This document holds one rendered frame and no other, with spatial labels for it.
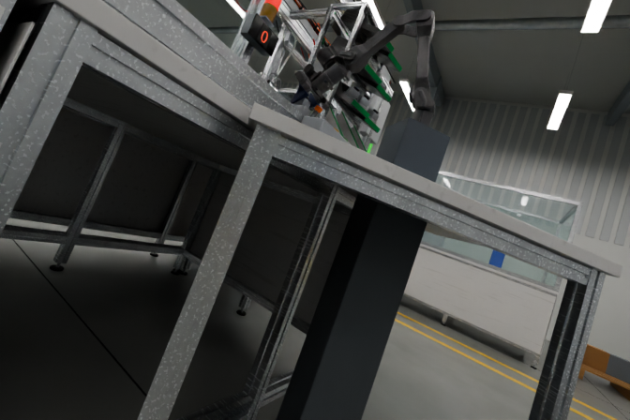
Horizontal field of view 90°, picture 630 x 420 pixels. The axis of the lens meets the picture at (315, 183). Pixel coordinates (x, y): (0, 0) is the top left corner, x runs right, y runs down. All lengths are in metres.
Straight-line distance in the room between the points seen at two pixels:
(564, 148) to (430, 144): 9.14
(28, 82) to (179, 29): 0.25
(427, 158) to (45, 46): 0.81
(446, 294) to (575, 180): 5.84
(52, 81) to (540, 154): 9.80
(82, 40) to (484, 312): 4.60
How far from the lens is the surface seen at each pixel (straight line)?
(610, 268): 1.00
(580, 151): 10.03
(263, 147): 0.57
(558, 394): 1.00
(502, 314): 4.70
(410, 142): 0.90
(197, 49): 0.64
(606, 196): 9.81
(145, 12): 0.60
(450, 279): 4.71
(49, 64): 0.47
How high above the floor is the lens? 0.71
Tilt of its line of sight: 6 degrees up
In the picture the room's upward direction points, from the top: 21 degrees clockwise
